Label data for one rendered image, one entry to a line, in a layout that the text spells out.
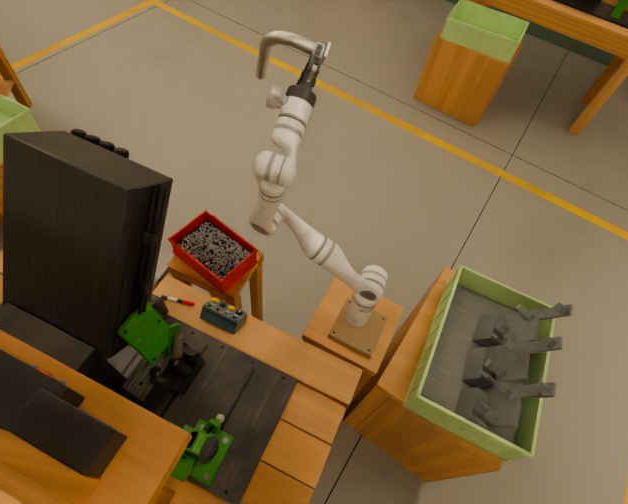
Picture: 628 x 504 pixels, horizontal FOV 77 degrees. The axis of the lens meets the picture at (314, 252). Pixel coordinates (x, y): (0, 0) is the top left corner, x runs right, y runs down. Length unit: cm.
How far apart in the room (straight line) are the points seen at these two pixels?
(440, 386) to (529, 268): 183
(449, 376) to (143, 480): 119
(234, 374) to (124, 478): 74
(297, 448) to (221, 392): 32
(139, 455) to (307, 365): 81
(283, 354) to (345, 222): 166
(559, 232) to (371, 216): 152
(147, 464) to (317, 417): 78
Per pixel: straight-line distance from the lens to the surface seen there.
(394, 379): 167
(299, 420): 148
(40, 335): 132
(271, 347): 152
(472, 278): 184
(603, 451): 303
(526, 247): 343
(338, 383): 150
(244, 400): 147
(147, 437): 83
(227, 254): 172
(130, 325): 122
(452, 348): 173
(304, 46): 109
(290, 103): 100
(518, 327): 177
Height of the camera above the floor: 233
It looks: 57 degrees down
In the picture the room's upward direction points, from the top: 11 degrees clockwise
